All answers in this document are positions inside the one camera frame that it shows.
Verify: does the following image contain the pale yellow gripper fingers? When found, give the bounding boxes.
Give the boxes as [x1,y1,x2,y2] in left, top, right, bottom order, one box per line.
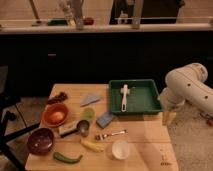
[162,111,176,126]

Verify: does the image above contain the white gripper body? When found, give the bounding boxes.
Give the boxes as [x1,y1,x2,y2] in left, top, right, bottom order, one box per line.
[158,88,185,111]

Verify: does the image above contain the grey-blue towel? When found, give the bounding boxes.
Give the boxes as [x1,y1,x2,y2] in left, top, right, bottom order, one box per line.
[80,93,101,107]

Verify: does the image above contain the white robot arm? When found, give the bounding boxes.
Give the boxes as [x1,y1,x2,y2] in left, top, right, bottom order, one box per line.
[158,63,213,126]

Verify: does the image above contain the orange fruit in bowl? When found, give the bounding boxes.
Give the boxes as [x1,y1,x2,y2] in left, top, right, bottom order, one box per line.
[50,112,64,123]

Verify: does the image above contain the orange bowl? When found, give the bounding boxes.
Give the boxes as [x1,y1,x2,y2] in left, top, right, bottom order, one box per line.
[42,103,69,128]

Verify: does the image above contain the purple bowl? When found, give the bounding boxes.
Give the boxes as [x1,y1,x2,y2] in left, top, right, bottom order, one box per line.
[27,128,54,156]

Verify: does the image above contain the green plastic tray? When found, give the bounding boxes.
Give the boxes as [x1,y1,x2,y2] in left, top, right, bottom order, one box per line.
[109,79,162,115]

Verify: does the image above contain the white spatula tool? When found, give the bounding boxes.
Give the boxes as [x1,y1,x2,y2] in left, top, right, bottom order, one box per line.
[121,84,129,112]

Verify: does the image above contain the blue sponge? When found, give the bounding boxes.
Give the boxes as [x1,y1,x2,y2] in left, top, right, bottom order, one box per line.
[96,112,115,129]

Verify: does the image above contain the silver fork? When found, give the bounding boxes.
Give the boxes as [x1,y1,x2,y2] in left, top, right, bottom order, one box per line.
[95,130,127,141]

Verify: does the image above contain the light green cup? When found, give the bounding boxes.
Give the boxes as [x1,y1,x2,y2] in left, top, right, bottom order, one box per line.
[81,107,95,123]

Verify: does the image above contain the metal measuring cup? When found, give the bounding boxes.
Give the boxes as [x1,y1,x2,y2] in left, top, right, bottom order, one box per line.
[77,120,90,137]

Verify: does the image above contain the dark red grapes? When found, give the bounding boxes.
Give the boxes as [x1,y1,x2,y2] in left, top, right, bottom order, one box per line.
[47,92,68,105]

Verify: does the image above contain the red object on counter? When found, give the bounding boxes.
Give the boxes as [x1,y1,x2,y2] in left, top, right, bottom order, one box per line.
[83,17,94,25]

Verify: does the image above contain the green chili pepper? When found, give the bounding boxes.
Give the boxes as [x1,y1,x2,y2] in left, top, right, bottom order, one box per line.
[53,152,83,164]

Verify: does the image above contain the green object on counter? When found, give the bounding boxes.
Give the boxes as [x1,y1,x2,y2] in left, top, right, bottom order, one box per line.
[47,18,68,26]

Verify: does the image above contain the black chair frame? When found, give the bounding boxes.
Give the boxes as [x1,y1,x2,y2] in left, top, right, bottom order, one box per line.
[0,64,41,171]

